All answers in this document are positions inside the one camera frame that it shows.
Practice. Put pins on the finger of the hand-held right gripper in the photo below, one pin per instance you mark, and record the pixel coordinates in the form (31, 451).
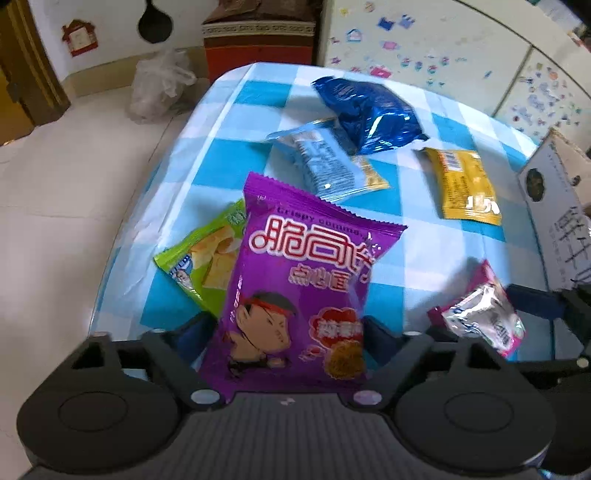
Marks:
(535, 300)
(554, 364)

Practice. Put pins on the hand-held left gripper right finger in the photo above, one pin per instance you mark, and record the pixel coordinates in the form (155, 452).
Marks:
(376, 338)

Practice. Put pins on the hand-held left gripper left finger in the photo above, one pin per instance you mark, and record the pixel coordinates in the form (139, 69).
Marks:
(194, 334)

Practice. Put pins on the pink snack packet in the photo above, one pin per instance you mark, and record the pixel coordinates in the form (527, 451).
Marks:
(485, 314)

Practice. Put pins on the green chip packet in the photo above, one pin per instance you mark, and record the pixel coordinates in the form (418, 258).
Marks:
(210, 263)

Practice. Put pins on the brown cardboard box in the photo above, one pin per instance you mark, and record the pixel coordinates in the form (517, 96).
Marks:
(563, 221)

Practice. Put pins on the purple noodle snack packet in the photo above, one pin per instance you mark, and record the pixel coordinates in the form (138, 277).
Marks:
(286, 286)

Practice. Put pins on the mustard yellow snack packet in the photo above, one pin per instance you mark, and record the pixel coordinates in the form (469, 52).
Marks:
(461, 184)

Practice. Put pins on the light blue snack packet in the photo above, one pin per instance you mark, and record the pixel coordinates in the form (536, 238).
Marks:
(318, 157)

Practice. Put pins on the blue foil snack packet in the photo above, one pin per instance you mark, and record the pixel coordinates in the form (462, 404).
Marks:
(369, 110)

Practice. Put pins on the blue white checkered tablecloth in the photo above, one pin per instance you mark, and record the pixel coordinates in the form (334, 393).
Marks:
(415, 249)

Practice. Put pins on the clear plastic bag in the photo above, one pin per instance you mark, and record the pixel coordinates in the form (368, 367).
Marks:
(157, 83)

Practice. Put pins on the cream cabinet with stickers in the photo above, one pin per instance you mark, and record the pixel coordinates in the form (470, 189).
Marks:
(415, 41)

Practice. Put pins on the red brown carton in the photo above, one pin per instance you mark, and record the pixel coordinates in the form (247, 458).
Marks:
(258, 55)

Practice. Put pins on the wooden door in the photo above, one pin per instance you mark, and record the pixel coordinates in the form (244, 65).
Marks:
(18, 92)

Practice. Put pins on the red house wall sticker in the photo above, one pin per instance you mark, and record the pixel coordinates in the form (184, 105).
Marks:
(79, 39)

